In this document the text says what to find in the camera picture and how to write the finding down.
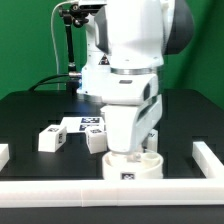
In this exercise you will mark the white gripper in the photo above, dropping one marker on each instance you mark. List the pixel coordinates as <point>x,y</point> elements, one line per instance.
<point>133,106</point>

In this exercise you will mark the white round stool seat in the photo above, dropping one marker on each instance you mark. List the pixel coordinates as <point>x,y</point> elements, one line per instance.
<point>137,166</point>

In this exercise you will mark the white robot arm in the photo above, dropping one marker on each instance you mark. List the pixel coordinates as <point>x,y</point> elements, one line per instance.
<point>127,41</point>

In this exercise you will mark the white marker sheet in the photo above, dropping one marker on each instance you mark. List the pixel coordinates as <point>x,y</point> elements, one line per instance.
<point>79,124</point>

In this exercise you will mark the white U-shaped fence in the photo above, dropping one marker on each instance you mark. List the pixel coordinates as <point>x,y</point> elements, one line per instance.
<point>90,193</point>

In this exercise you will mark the black rear camera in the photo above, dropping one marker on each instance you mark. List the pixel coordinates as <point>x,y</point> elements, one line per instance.
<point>91,5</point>

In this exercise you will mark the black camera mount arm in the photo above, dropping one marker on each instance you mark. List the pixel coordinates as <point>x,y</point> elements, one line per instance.
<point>72,17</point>

